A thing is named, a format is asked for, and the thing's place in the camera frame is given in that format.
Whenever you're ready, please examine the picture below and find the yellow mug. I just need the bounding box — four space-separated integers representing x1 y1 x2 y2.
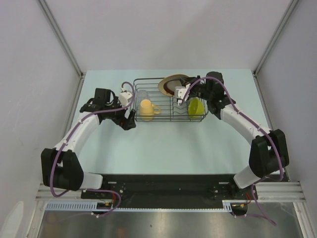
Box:
140 99 161 121

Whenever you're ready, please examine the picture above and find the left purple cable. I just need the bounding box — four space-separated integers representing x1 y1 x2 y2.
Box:
50 81 136 198

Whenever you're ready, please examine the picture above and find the red rimmed beige plate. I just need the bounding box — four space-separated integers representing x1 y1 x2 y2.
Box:
163 79 182 97

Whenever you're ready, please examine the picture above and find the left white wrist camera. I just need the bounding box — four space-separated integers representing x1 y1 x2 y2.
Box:
118 91 134 107

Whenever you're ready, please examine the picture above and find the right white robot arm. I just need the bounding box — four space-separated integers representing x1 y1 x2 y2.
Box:
174 71 289 199

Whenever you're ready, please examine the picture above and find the black wire dish rack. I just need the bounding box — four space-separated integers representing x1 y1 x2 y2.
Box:
133 77 208 122

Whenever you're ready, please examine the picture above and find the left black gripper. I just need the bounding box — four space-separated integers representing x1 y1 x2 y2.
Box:
105 97 135 130

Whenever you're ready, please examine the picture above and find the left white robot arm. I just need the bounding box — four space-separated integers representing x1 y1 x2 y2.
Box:
41 87 136 198

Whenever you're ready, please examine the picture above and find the bird pattern plate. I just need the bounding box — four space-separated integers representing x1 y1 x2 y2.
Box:
158 74 188 95

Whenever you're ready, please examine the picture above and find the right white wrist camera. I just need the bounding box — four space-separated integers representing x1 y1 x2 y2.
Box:
174 84 190 106

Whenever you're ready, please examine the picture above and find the yellow-green bowl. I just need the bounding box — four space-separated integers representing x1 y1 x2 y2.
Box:
188 98 205 120

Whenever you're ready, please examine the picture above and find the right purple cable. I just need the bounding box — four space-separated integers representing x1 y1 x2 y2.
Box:
178 76 285 182

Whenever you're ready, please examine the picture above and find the clear plastic cup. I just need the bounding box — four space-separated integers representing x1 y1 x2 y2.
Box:
136 89 149 103

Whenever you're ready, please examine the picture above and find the white slotted cable duct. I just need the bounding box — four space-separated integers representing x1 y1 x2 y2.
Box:
45 201 248 214

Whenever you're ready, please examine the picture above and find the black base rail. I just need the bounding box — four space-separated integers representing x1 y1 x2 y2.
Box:
81 174 253 208

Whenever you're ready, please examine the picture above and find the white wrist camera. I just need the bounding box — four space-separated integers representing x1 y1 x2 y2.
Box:
118 91 134 107
174 84 190 106

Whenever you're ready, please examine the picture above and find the purple cable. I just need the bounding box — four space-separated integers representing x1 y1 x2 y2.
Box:
50 81 136 198
178 76 285 182

